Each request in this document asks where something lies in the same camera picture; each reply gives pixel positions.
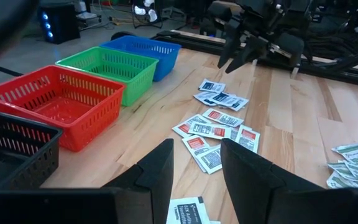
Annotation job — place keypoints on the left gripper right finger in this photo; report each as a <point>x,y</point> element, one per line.
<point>291,205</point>

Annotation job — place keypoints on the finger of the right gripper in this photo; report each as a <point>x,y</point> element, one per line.
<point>230,40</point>
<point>250,53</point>

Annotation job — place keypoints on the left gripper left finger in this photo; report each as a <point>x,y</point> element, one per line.
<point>73,207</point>

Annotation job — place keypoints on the black-print towelette packet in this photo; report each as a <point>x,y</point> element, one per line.
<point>186,213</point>

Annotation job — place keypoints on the blue-print wipe packet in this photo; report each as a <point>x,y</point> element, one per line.
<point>211,86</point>
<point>204,98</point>
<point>230,101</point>

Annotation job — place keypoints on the black plastic basket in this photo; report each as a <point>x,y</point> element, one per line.
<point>11,155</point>

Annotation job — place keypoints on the blue plastic basket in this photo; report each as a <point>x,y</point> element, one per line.
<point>145,51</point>

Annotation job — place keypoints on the black floor fan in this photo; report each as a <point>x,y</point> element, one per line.
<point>146,12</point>

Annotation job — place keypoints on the red plastic basket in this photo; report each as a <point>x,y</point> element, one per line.
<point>57,105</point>

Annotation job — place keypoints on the green plastic basket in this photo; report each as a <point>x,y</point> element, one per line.
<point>113,68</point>

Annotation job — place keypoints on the white floor box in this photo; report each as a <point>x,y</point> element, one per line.
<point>85,14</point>

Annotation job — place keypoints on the blue-lit computer tower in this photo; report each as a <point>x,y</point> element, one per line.
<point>59,25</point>

